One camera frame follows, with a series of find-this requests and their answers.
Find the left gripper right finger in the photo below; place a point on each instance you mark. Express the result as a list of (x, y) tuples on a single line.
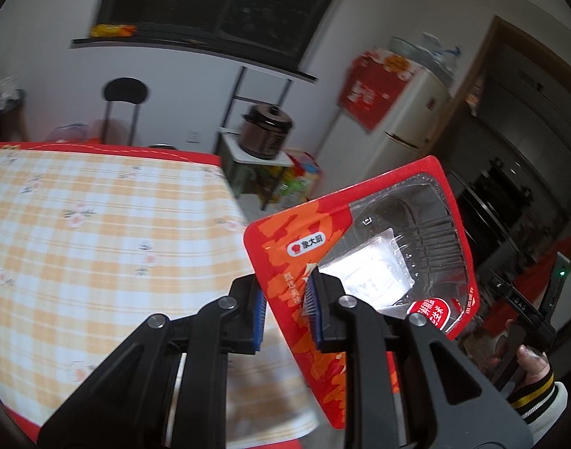
[(407, 385)]

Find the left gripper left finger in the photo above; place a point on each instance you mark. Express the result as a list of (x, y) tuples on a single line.
[(165, 385)]

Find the red food package sleeve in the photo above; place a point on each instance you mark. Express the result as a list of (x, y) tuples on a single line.
[(395, 241)]

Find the right hand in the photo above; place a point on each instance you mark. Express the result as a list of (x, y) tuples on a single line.
[(534, 366)]

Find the black oven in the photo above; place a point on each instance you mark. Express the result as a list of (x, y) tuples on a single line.
[(491, 206)]

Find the checkered tablecloth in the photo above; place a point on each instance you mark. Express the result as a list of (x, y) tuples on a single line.
[(93, 240)]

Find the colourful shopping bag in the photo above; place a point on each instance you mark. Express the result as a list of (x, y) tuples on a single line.
[(298, 181)]

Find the black metal shelf rack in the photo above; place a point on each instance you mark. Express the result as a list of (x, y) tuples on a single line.
[(245, 173)]

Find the white refrigerator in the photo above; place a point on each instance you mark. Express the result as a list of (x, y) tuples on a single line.
[(350, 154)]

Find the brown rice cooker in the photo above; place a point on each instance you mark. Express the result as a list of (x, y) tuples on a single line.
[(264, 130)]

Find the red cloth on fridge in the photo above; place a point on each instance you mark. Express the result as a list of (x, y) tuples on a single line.
[(373, 83)]

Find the black round stool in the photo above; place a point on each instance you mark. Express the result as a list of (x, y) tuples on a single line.
[(123, 90)]

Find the dark window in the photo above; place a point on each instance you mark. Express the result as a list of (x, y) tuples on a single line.
[(272, 33)]

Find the yellow packet on sill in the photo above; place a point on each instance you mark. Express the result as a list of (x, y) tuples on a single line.
[(112, 31)]

